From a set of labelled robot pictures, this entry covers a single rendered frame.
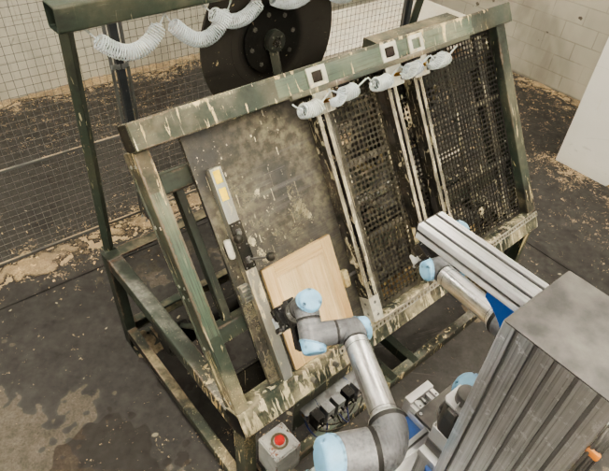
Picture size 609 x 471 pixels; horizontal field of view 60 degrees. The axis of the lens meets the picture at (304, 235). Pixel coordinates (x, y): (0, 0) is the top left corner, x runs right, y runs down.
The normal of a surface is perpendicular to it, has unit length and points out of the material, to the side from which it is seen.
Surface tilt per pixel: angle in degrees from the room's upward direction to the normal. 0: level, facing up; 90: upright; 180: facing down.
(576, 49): 90
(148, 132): 60
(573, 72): 90
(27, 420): 0
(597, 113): 90
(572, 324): 0
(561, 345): 0
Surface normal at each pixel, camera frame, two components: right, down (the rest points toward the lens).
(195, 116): 0.58, 0.08
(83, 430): 0.04, -0.74
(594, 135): -0.79, 0.38
